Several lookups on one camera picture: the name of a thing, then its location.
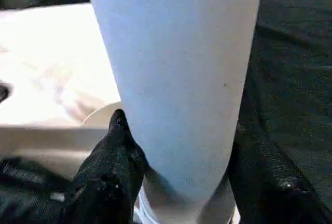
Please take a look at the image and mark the white plastic table top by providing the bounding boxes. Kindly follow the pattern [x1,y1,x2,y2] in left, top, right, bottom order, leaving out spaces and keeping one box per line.
[0,3,242,224]

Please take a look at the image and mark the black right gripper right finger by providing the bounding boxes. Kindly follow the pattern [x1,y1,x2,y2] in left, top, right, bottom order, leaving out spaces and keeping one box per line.
[227,122,332,224]

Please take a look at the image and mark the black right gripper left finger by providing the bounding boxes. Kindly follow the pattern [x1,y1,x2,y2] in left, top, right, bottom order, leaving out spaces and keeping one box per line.
[61,108,146,224]

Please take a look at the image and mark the black table mat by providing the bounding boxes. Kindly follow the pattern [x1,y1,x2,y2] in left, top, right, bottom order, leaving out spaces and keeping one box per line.
[0,0,332,224]

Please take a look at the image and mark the white plastic table leg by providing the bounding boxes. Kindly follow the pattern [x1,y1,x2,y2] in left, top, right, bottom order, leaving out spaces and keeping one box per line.
[82,0,266,224]

